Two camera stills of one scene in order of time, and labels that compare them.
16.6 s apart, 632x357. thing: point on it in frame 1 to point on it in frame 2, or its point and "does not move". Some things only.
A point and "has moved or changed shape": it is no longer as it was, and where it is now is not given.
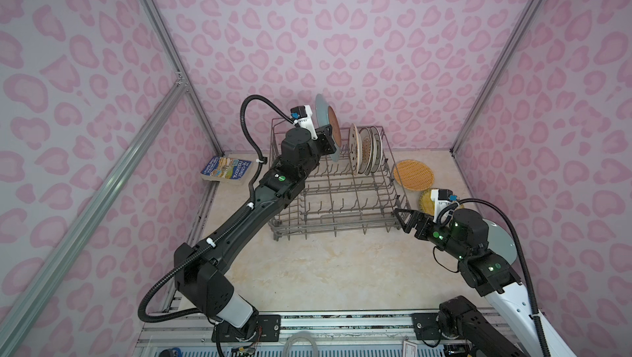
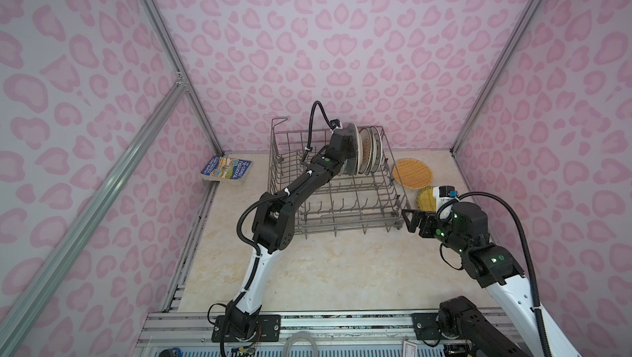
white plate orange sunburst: [365, 150] does not move
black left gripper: [325, 139] to [351, 152]
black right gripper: [427, 220] does not move
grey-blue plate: [322, 115] has moved or changed shape
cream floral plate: [376, 149] does not move
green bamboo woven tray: [426, 204] does not move
